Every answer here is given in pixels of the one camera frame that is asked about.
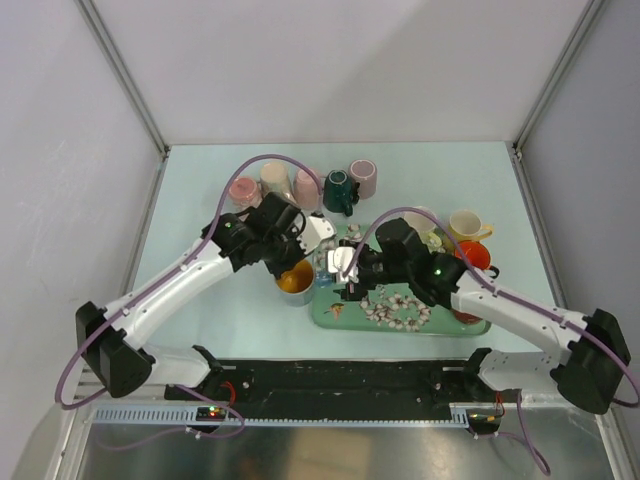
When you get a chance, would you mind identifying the light green mug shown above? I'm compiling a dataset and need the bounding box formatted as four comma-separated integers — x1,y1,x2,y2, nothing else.
403,211,443,252

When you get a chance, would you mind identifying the cream floral mug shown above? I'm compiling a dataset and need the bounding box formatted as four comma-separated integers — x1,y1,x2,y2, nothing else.
260,160,296,204

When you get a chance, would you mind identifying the blue floral mug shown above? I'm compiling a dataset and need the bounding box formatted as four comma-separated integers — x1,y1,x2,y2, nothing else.
275,260,331,307

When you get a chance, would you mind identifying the yellow mug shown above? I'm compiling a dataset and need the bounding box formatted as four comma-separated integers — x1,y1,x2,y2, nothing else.
447,210,494,242

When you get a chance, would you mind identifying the orange mug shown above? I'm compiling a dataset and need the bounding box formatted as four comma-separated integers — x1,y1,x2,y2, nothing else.
454,240,500,279

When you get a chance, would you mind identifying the red mug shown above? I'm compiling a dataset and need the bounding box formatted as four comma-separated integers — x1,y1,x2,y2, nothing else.
451,310,482,325

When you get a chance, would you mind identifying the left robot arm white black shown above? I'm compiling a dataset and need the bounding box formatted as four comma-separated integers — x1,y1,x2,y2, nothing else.
75,193,336,399

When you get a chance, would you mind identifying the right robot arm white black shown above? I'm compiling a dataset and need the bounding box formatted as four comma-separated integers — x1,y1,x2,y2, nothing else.
326,218,631,415

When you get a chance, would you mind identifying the light pink mug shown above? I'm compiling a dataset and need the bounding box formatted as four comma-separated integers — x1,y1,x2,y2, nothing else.
293,169,321,211

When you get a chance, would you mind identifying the dark green mug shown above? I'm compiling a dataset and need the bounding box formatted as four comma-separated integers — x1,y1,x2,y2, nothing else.
323,170,360,217

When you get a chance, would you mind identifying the mauve mug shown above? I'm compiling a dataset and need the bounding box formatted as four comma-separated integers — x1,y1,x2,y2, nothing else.
349,159,378,200

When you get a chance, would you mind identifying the green floral tray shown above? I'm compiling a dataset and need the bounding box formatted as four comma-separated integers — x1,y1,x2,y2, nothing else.
311,224,490,337

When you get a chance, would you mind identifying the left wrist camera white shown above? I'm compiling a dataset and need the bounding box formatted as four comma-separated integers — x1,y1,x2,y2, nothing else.
297,215,337,255

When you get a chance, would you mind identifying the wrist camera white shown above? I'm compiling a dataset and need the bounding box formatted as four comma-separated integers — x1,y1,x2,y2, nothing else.
326,246,359,284
297,215,337,255

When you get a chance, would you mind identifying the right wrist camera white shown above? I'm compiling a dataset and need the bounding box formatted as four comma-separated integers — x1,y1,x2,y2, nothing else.
326,246,359,284

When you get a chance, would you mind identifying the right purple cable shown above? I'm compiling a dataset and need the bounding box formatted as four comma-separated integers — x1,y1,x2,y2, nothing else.
339,206,640,476

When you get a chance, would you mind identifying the purple cable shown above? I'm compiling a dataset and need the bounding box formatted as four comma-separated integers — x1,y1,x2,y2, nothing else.
53,153,326,451
339,206,640,476

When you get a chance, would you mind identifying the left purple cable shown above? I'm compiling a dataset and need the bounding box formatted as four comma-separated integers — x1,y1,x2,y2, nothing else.
53,153,326,451

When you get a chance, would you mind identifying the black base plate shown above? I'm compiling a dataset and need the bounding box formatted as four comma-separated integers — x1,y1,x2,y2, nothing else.
195,360,516,420

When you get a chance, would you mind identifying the grey cable duct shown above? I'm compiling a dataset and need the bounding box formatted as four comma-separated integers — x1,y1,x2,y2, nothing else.
91,404,488,428

